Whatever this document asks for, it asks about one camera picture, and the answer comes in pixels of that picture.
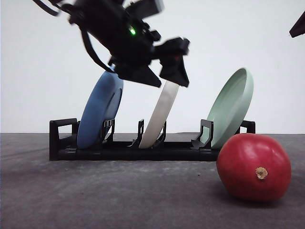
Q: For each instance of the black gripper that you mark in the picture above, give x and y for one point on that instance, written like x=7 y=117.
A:
x=122 y=28

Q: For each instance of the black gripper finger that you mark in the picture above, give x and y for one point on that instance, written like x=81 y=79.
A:
x=299 y=27

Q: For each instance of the white plate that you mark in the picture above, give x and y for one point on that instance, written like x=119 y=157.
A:
x=159 y=115

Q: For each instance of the red pomegranate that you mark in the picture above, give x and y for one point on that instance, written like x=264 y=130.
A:
x=254 y=166

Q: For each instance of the blue plate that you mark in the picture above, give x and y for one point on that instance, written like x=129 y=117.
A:
x=102 y=103

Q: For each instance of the light green plate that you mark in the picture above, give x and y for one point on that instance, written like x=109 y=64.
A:
x=230 y=107

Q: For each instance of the black plastic dish rack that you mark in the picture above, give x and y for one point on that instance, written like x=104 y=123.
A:
x=64 y=146

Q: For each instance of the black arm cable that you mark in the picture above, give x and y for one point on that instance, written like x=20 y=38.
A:
x=83 y=30

